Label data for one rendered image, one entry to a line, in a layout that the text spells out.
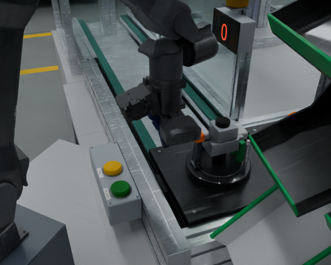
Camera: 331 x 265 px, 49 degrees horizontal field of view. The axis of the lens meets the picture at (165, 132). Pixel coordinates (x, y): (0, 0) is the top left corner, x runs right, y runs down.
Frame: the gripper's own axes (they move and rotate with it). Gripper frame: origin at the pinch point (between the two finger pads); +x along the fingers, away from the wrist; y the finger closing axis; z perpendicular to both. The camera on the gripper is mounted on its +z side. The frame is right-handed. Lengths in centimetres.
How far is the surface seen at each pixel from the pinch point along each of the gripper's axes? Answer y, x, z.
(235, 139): 2.1, 3.7, -14.3
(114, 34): -105, 17, -14
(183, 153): -7.4, 12.3, -7.1
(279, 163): 25.3, -10.2, -5.9
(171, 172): -2.2, 12.4, -2.2
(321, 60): 31.2, -26.8, -2.5
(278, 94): -40, 23, -58
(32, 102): -228, 109, 32
